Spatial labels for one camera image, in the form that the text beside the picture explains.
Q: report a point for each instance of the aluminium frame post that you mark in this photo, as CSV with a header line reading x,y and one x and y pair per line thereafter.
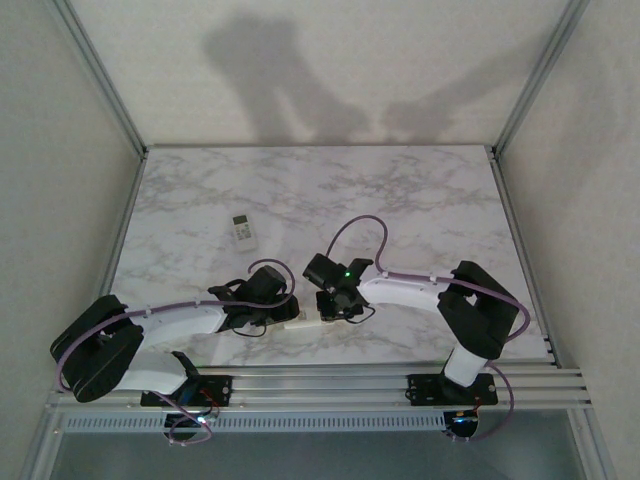
x,y
540,75
100,75

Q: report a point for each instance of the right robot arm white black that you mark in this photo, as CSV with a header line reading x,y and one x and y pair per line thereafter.
x,y
400,295

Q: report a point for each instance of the aluminium frame leg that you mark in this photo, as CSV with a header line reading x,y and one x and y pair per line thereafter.
x,y
45,450
595,450

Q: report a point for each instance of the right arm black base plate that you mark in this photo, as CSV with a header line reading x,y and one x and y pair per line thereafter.
x,y
422,390

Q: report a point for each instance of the white plastic battery cover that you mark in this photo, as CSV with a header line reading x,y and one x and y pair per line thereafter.
x,y
305,324

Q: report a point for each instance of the aluminium table side rail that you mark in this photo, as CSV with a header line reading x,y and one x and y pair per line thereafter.
x,y
512,225
124,225

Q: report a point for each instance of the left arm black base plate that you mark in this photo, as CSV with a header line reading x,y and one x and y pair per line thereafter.
x,y
215,387

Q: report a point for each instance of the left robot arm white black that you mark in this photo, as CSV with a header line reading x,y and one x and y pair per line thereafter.
x,y
175,322

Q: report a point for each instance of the white remote control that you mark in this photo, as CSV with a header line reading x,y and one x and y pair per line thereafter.
x,y
245,232

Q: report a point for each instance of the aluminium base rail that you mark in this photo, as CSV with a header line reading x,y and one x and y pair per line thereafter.
x,y
320,387

